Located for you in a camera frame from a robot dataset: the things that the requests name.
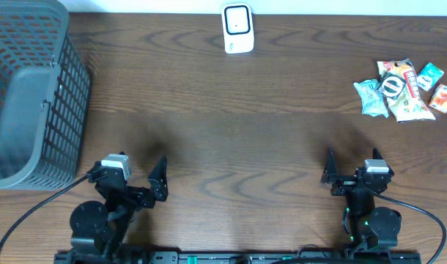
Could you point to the white barcode scanner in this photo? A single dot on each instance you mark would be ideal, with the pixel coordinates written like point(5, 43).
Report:
point(238, 28)

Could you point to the orange tissue pack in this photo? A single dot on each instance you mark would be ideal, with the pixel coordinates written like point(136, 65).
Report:
point(439, 99)

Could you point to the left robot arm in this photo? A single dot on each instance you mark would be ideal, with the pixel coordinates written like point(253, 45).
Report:
point(99, 228)

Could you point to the white blue snack bag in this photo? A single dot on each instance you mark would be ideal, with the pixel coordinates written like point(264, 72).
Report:
point(409, 105)

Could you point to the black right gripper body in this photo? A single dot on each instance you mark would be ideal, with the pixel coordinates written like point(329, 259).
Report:
point(345, 183)

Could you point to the green tissue pack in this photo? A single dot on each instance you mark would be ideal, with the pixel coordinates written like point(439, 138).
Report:
point(429, 76)

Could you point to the light green wipes pack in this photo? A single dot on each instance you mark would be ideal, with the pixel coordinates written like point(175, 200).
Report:
point(372, 102)

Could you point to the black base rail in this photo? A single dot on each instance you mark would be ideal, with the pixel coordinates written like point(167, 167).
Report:
point(306, 256)

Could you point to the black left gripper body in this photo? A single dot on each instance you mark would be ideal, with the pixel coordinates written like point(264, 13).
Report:
point(134, 193)

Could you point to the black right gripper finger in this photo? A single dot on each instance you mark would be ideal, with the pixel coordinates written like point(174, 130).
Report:
point(377, 155)
point(330, 169)

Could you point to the grey plastic shopping basket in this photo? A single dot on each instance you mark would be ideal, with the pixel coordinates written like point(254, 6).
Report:
point(44, 96)

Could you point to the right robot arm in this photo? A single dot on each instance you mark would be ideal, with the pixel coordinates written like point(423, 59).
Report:
point(371, 228)

